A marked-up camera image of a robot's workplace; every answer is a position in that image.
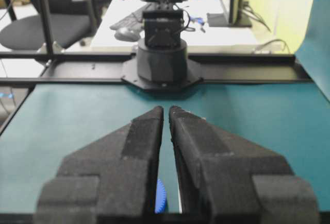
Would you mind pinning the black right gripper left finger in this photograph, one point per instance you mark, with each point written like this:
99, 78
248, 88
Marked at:
114, 176

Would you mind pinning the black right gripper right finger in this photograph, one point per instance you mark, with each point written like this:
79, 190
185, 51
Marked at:
230, 179

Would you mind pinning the large blue plastic gear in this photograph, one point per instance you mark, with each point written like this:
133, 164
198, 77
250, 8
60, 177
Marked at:
161, 203

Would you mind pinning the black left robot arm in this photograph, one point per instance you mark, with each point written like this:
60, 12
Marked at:
162, 43

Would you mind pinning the grey computer mouse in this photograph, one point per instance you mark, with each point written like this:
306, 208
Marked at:
127, 35

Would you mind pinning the black keyboard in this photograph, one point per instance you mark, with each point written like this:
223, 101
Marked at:
133, 21

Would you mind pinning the computer monitor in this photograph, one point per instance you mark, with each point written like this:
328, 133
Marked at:
231, 15

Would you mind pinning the black office chair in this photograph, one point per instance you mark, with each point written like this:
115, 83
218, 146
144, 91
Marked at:
70, 21

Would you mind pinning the black aluminium frame rail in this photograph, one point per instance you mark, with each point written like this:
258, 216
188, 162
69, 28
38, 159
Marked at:
106, 68

